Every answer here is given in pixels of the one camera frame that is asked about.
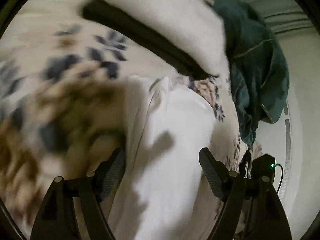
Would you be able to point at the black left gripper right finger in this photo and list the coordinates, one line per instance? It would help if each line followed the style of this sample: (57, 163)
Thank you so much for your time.
(266, 218)

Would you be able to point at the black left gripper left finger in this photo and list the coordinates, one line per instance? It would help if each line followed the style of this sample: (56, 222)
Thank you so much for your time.
(56, 218)

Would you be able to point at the white t-shirt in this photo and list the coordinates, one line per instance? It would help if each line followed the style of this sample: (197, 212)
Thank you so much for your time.
(163, 194)

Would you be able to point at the white curved headboard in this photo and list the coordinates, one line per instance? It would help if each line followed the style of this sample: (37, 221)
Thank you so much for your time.
(294, 139)

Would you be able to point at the dark green plush blanket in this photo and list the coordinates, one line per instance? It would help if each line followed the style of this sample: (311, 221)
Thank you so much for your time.
(259, 73)

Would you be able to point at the floral bed blanket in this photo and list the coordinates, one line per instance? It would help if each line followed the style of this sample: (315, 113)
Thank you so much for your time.
(63, 103)

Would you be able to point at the white folded garment black trim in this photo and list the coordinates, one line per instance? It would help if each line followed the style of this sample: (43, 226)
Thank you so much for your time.
(181, 36)

